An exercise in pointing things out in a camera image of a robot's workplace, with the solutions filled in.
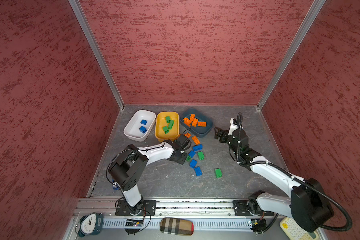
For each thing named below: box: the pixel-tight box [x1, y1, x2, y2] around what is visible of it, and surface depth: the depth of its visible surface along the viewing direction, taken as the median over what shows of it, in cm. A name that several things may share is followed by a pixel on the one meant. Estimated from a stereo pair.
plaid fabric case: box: [159, 217, 195, 236], surface depth 68 cm
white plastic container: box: [123, 110, 157, 142], surface depth 109 cm
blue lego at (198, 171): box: [194, 166, 203, 177], surface depth 87 cm
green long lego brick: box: [166, 119, 174, 130], surface depth 108 cm
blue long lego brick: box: [192, 144, 204, 152], surface depth 97 cm
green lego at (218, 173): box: [214, 168, 223, 179], surface depth 85 cm
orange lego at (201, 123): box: [197, 121, 207, 127], surface depth 109 cm
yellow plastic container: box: [155, 111, 180, 143], surface depth 109 cm
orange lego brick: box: [183, 117, 192, 127], surface depth 112 cm
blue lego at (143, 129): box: [139, 126, 147, 134], surface depth 105 cm
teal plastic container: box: [179, 108, 214, 138], surface depth 109 cm
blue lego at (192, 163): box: [189, 159, 198, 169], surface depth 91 cm
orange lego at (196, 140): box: [191, 136, 201, 145], surface depth 102 cm
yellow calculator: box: [279, 216, 320, 240], surface depth 67 cm
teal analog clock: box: [78, 212, 103, 238], surface depth 68 cm
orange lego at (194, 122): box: [192, 118, 199, 127], surface depth 111 cm
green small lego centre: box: [197, 151, 205, 161], surface depth 92 cm
